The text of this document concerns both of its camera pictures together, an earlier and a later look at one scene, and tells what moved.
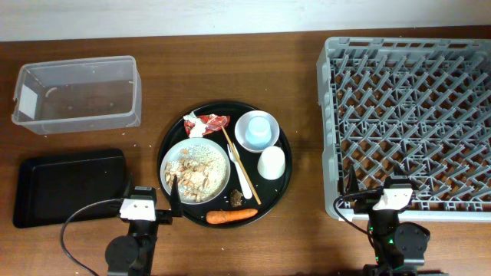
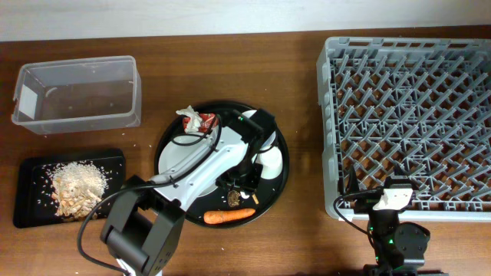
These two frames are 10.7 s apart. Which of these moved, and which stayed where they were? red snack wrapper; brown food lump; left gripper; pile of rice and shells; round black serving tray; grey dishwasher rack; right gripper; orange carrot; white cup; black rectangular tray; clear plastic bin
Moved: pile of rice and shells; left gripper; red snack wrapper
Stayed: black rectangular tray; round black serving tray; orange carrot; brown food lump; grey dishwasher rack; clear plastic bin; right gripper; white cup
